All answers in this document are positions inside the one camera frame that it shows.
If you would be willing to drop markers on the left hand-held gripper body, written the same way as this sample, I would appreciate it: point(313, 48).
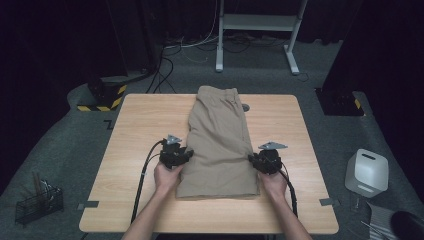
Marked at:
point(170, 155)

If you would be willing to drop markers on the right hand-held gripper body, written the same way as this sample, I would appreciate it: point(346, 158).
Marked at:
point(270, 161)

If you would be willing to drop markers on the person's right hand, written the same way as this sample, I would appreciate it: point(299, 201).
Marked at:
point(275, 185)

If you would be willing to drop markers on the person's left hand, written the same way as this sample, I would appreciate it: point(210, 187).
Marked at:
point(166, 180)

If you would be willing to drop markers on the grey tape piece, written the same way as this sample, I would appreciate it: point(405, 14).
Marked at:
point(329, 202)
point(88, 205)

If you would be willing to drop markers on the black yellow striped stand base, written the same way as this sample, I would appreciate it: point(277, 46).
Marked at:
point(105, 96)

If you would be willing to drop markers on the black stand base yellow mark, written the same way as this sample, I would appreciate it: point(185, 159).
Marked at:
point(338, 103)

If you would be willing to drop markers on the small clear glass object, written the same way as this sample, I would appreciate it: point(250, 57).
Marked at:
point(356, 204)

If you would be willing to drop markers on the white cube device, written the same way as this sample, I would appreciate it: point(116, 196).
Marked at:
point(366, 173)

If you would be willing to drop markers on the grey striped sheet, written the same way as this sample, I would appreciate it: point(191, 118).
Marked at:
point(380, 220)

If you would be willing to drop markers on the white metal stand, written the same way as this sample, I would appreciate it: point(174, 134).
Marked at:
point(256, 22)

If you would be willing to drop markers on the black round object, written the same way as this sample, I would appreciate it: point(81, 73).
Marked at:
point(408, 226)

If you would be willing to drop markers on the black curtain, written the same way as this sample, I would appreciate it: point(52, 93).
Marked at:
point(383, 50)
point(50, 50)

